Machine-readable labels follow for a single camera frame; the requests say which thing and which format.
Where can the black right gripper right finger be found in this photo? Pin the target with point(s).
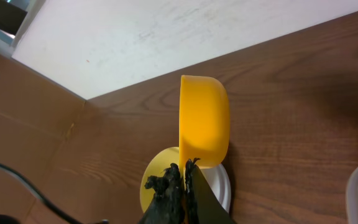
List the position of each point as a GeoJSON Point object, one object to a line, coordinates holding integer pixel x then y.
{"type": "Point", "coordinates": [195, 183]}

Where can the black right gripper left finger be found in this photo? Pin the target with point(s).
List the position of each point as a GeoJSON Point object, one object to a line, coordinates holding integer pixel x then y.
{"type": "Point", "coordinates": [166, 205]}

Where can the yellow measuring scoop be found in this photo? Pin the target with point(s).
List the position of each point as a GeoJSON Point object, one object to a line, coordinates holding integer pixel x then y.
{"type": "Point", "coordinates": [203, 121]}

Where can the white digital kitchen scale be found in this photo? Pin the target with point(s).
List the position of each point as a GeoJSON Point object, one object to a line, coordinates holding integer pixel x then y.
{"type": "Point", "coordinates": [219, 190]}

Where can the pale yellow bowl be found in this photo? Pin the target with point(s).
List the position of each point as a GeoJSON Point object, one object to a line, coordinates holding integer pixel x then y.
{"type": "Point", "coordinates": [156, 167]}

